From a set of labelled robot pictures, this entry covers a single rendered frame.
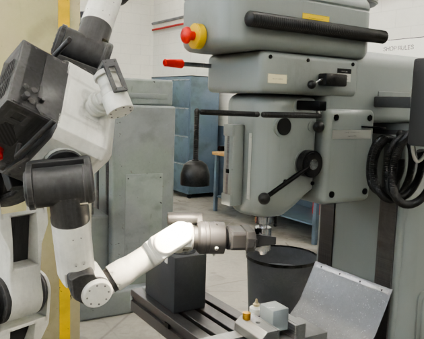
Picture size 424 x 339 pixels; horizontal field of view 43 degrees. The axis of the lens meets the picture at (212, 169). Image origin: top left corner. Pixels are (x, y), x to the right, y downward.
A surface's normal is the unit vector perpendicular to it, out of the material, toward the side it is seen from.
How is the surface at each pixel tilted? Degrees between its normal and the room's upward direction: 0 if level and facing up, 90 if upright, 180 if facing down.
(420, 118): 90
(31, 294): 81
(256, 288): 94
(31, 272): 94
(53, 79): 59
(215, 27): 90
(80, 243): 103
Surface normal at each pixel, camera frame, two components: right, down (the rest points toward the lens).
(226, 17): -0.48, 0.10
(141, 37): 0.55, 0.12
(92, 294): 0.50, 0.35
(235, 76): -0.84, 0.04
